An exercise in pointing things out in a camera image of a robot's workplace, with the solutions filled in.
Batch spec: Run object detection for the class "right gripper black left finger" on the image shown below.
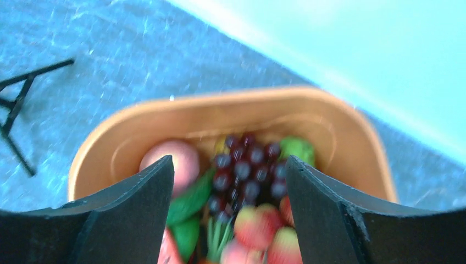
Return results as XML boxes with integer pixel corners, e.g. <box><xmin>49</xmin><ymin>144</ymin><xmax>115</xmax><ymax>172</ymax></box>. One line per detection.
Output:
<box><xmin>1</xmin><ymin>156</ymin><xmax>174</xmax><ymax>263</ymax></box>

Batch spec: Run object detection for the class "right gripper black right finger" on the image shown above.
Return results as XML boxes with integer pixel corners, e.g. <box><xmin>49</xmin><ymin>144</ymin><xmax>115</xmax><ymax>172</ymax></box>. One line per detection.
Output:
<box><xmin>286</xmin><ymin>156</ymin><xmax>465</xmax><ymax>263</ymax></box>

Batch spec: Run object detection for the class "dark purple grape bunch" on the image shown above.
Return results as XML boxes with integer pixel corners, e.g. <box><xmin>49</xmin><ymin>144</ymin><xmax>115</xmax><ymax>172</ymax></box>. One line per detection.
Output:
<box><xmin>207</xmin><ymin>133</ymin><xmax>287</xmax><ymax>219</ymax></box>

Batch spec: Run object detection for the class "watermelon slice toy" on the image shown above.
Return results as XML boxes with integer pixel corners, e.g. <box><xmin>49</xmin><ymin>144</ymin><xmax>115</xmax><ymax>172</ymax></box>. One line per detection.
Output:
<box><xmin>157</xmin><ymin>228</ymin><xmax>184</xmax><ymax>264</ymax></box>

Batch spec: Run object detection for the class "green chili pepper toy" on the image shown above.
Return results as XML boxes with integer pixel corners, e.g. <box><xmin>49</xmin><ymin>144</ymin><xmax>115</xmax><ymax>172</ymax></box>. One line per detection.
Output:
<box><xmin>166</xmin><ymin>168</ymin><xmax>215</xmax><ymax>226</ymax></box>

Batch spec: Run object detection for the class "lychee cluster toy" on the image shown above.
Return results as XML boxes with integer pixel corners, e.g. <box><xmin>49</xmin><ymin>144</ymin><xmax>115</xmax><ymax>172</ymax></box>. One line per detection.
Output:
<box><xmin>220</xmin><ymin>195</ymin><xmax>303</xmax><ymax>264</ymax></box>

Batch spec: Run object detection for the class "orange plastic bin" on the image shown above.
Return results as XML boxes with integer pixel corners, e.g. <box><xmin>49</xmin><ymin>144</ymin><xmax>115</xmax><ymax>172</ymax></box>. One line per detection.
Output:
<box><xmin>68</xmin><ymin>86</ymin><xmax>398</xmax><ymax>202</ymax></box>

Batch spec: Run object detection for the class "pink peach toy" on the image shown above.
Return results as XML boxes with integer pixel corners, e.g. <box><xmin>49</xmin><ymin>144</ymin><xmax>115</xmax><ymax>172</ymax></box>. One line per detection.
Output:
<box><xmin>139</xmin><ymin>140</ymin><xmax>200</xmax><ymax>198</ymax></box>

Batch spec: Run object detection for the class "black tripod microphone stand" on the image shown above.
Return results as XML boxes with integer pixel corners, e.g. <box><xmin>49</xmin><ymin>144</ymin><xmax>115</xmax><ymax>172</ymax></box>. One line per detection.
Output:
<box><xmin>1</xmin><ymin>58</ymin><xmax>75</xmax><ymax>178</ymax></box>

